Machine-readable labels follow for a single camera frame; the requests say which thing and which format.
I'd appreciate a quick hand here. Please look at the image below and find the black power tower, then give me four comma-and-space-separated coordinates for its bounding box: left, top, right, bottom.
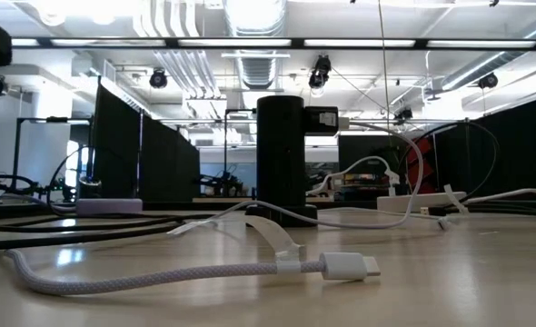
244, 94, 319, 228

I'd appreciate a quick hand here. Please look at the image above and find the black USB wall charger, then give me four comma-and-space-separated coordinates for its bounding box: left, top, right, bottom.
303, 105, 341, 137

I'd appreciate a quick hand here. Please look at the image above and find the electronics with green light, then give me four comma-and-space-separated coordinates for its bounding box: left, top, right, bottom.
20, 177, 79, 202

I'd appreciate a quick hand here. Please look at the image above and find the black curtain partition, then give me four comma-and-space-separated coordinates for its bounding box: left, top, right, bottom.
93, 75, 143, 201
433, 89, 536, 203
139, 113, 202, 204

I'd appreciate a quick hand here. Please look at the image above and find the lavender round charger puck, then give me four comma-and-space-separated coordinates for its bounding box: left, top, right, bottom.
74, 197, 144, 217

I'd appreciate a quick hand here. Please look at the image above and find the black monitor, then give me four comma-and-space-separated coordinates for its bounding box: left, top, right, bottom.
338, 134, 406, 176

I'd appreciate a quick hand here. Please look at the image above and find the red tool cabinet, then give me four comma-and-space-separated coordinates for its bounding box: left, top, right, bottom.
403, 134, 436, 195

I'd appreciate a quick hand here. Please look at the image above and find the white power strip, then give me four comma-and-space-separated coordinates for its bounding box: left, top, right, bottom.
375, 192, 468, 213

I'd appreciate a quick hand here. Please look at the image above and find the black stand frame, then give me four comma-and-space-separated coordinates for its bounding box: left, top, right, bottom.
223, 107, 259, 183
12, 115, 93, 192

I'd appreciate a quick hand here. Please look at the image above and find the thick black cable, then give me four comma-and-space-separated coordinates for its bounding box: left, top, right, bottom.
0, 211, 219, 233
0, 221, 182, 253

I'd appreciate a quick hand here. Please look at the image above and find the silver spiral ventilation duct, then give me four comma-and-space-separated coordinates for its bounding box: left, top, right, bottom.
224, 0, 291, 91

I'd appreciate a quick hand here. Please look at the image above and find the translucent cable strap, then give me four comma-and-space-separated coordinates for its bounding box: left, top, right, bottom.
243, 214, 306, 275

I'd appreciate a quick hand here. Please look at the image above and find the lavender braided USB cable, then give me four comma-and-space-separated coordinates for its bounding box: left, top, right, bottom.
0, 251, 382, 297

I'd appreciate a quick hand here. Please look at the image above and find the thin white charger cable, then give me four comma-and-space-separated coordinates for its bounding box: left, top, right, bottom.
306, 155, 454, 232

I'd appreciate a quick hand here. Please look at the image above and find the black USB cable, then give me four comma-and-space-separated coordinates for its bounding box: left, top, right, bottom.
395, 120, 501, 218

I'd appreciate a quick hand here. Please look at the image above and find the white cable tie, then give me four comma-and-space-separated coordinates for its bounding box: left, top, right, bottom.
442, 183, 470, 216

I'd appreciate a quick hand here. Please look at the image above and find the white power strip cord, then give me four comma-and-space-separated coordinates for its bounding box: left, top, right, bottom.
461, 186, 536, 205

